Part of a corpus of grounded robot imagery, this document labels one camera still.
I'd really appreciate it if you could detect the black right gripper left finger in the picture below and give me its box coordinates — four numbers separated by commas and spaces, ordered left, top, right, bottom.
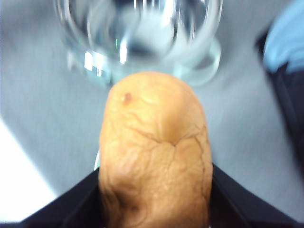
19, 168, 104, 228

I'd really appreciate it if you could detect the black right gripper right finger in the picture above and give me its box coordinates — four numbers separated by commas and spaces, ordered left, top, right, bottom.
209, 163, 302, 228

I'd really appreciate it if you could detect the brown potato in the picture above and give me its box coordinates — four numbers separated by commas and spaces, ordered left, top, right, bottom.
99, 72, 213, 228

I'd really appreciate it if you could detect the green electric steamer pot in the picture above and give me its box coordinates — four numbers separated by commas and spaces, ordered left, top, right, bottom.
55, 0, 223, 88

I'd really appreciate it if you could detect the blue plate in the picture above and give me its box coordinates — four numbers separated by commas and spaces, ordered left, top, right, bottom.
263, 0, 304, 74

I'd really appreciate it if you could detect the black dish rack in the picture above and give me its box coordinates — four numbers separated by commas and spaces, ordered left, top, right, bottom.
257, 32, 304, 182

